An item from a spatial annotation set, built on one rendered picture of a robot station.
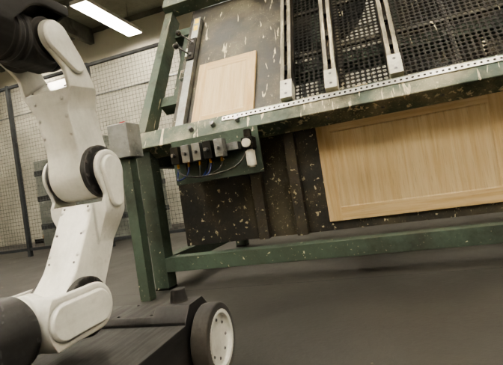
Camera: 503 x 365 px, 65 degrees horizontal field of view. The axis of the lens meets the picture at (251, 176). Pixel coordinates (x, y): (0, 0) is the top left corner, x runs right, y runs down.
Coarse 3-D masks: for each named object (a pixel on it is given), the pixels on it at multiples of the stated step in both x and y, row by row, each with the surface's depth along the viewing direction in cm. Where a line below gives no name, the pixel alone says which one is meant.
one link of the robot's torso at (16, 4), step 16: (0, 0) 84; (16, 0) 89; (32, 0) 93; (48, 0) 98; (0, 16) 84; (16, 16) 90; (32, 16) 105; (48, 16) 104; (64, 16) 103; (0, 32) 85; (16, 32) 89; (0, 48) 87; (16, 48) 90
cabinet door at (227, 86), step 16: (208, 64) 244; (224, 64) 239; (240, 64) 234; (208, 80) 237; (224, 80) 232; (240, 80) 227; (208, 96) 229; (224, 96) 225; (240, 96) 220; (192, 112) 227; (208, 112) 223; (224, 112) 218
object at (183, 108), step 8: (200, 24) 268; (192, 32) 265; (200, 32) 266; (192, 64) 247; (192, 72) 245; (184, 80) 241; (192, 80) 243; (184, 88) 237; (184, 96) 233; (184, 104) 230; (184, 112) 226; (176, 120) 225; (184, 120) 224
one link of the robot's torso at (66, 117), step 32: (64, 32) 98; (0, 64) 99; (64, 64) 98; (32, 96) 102; (64, 96) 100; (64, 128) 102; (96, 128) 110; (64, 160) 103; (64, 192) 105; (96, 192) 103
